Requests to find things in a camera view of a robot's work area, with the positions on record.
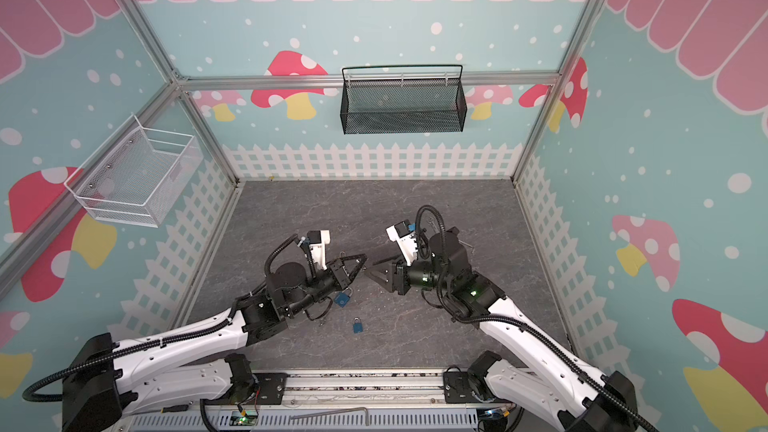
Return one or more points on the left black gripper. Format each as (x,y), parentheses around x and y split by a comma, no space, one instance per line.
(340,273)

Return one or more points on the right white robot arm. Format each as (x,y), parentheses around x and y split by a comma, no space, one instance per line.
(558,387)

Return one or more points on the screwdriver on rail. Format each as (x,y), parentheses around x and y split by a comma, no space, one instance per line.
(183,408)

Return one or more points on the black mesh wall basket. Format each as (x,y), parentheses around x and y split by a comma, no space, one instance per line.
(403,99)

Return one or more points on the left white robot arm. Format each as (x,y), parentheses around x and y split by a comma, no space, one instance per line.
(200,362)

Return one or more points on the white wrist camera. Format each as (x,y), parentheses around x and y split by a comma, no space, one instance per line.
(403,234)
(318,240)

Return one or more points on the large blue padlock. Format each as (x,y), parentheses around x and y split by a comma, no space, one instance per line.
(342,298)

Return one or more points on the small blue padlock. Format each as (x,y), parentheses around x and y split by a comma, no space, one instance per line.
(357,325)

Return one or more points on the white wire wall basket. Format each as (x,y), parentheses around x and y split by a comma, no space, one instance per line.
(136,176)

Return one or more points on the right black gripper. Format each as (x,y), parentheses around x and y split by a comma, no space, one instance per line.
(402,276)

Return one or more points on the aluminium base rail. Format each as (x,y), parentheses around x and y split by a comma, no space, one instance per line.
(434,399)

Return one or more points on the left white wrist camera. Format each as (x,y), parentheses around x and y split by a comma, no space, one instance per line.
(318,240)

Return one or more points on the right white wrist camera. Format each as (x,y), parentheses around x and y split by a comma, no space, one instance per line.
(403,234)

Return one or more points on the large hex key front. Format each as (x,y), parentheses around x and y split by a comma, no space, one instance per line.
(336,412)

